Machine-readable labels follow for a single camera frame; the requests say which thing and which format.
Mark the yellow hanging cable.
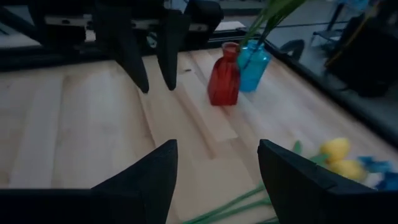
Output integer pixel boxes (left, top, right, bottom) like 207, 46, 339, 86
325, 18, 379, 68

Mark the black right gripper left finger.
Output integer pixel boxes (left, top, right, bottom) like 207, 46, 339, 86
0, 139, 178, 224

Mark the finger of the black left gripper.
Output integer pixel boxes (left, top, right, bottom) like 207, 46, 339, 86
96, 6, 150, 94
157, 12, 190, 91

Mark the black equipment box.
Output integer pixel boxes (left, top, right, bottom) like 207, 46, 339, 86
325, 14, 398, 97

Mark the red glass vase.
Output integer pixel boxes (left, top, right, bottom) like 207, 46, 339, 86
207, 42, 241, 106

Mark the black cable loop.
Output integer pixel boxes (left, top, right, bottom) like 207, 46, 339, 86
279, 39, 305, 62

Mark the teal glass vase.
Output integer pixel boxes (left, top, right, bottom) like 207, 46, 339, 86
238, 39, 271, 93

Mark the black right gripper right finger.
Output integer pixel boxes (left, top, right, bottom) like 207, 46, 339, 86
257, 139, 398, 224

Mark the large blue flower bunch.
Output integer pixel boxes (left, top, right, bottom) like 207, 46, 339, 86
248, 0, 307, 68

